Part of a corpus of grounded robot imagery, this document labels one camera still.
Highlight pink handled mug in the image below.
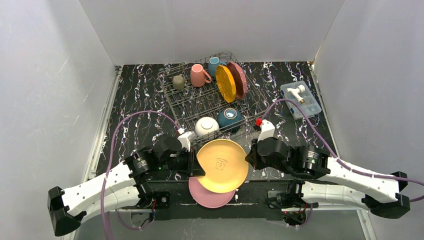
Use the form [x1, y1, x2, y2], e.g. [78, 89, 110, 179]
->
[190, 63, 212, 87]

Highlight white bowl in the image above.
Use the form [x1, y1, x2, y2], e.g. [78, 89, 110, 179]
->
[194, 116, 219, 137]

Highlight pink polka dot plate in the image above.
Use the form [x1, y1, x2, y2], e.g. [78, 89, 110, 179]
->
[226, 61, 248, 100]

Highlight white pipe fitting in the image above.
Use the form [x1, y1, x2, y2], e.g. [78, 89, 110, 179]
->
[286, 85, 306, 104]

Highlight pink bottom plate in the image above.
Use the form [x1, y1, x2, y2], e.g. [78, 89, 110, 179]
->
[188, 177, 236, 209]

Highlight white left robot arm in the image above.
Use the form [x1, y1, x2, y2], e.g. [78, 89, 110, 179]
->
[47, 137, 206, 237]

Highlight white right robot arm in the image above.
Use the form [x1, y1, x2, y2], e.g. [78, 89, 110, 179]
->
[245, 137, 411, 219]

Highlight clear plastic parts box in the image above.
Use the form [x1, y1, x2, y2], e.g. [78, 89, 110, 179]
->
[280, 80, 322, 118]

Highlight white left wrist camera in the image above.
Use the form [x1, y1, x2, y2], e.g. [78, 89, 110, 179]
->
[177, 127, 197, 152]

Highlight grey wire dish rack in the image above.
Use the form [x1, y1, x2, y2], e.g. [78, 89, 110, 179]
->
[157, 56, 268, 144]

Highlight orange polka dot plate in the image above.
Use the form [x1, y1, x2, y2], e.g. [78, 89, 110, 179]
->
[215, 64, 236, 103]

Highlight small grey cup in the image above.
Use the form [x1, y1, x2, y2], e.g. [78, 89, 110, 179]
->
[172, 74, 185, 90]

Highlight blue handled mug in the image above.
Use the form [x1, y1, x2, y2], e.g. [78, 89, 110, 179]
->
[207, 56, 227, 79]

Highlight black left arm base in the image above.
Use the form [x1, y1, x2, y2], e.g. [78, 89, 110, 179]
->
[136, 182, 171, 230]

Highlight yellow plate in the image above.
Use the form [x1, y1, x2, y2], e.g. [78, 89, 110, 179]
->
[196, 139, 249, 194]

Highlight teal bowl beige inside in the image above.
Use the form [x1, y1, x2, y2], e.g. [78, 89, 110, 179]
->
[216, 107, 242, 133]

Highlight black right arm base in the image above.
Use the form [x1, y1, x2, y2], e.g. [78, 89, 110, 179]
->
[265, 179, 319, 228]

